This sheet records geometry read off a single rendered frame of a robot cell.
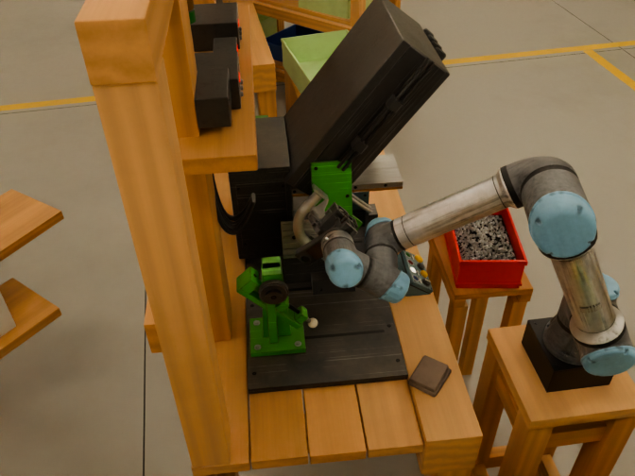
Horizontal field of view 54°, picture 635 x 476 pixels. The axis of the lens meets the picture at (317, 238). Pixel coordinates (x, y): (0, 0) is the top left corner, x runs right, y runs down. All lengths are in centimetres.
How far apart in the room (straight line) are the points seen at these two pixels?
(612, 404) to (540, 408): 19
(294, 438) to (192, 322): 52
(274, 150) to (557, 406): 105
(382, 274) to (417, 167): 278
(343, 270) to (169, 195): 45
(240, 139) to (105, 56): 53
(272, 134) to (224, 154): 67
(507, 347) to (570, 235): 69
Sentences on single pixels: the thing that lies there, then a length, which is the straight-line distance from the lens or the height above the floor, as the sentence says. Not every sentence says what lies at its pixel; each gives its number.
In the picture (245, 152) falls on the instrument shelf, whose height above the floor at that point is 154.
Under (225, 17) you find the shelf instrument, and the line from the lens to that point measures 181.
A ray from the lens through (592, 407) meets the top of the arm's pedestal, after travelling 182.
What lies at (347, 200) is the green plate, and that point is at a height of 116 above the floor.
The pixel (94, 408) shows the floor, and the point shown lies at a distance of 290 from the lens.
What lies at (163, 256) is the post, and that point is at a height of 154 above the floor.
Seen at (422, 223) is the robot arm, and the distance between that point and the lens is 142.
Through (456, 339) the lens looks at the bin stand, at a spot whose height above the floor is 58.
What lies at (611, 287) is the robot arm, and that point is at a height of 117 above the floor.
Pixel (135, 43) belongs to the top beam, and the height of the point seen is 191.
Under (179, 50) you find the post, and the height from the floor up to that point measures 173.
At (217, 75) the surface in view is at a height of 163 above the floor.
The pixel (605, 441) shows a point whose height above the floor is 70.
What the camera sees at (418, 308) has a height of 90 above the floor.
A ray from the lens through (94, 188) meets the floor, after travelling 415.
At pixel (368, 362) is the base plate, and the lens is 172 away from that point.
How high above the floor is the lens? 223
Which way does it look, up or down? 40 degrees down
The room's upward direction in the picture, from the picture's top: 1 degrees counter-clockwise
